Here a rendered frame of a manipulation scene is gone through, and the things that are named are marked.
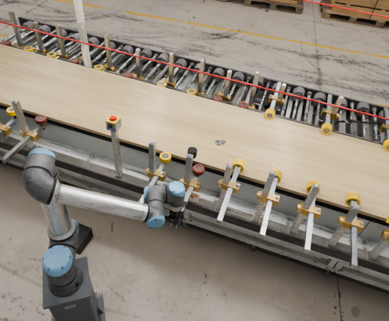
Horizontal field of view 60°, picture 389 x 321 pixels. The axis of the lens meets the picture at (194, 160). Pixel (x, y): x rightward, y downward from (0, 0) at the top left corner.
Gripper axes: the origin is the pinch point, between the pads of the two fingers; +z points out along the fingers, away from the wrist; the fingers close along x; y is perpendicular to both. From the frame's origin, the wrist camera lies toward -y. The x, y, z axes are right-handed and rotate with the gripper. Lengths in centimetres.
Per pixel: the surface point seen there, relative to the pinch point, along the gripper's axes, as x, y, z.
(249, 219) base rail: 42, -30, 13
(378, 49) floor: 183, -531, 84
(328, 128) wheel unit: 81, -116, -14
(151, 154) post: -28.9, -29.4, -20.8
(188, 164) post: -4.0, -29.4, -22.2
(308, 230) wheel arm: 75, -15, -13
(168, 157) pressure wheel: -22.8, -43.0, -8.0
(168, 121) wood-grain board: -37, -80, -7
